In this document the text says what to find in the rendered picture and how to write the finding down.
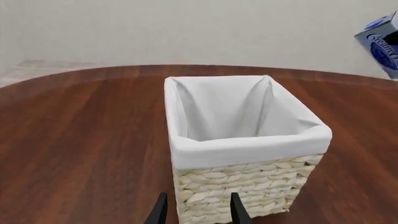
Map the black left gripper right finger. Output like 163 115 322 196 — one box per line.
231 192 252 224

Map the woven basket with white liner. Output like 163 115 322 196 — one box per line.
164 74 333 224

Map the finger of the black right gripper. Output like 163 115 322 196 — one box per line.
381 31 398 42

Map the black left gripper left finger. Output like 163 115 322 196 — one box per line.
151 192 169 224

